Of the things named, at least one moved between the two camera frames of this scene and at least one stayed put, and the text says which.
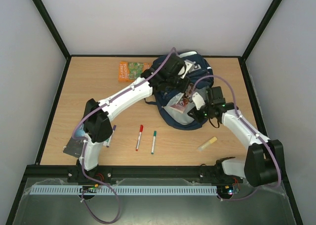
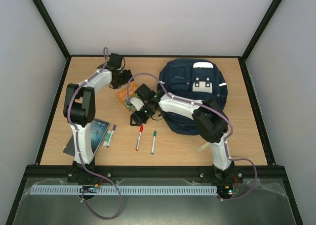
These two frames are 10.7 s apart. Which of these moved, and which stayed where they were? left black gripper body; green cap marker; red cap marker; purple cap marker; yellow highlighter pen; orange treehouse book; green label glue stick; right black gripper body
Moved: orange treehouse book; left black gripper body; right black gripper body
Stayed: yellow highlighter pen; green cap marker; purple cap marker; green label glue stick; red cap marker
